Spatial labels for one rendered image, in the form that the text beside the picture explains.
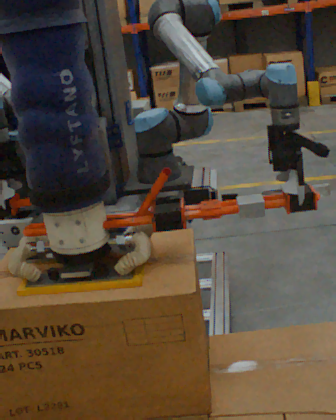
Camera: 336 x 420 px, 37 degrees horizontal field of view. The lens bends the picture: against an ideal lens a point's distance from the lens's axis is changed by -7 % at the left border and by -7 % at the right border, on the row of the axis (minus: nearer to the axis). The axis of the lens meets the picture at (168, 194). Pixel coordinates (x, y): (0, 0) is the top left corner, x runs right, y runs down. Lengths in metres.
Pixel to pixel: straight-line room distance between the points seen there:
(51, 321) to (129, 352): 0.22
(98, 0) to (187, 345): 1.22
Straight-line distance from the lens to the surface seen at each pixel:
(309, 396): 1.55
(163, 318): 1.31
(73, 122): 1.27
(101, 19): 1.93
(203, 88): 1.32
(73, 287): 1.36
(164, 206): 1.41
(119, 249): 1.45
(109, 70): 1.93
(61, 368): 1.44
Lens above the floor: 1.57
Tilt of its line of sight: 19 degrees down
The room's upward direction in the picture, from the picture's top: 8 degrees counter-clockwise
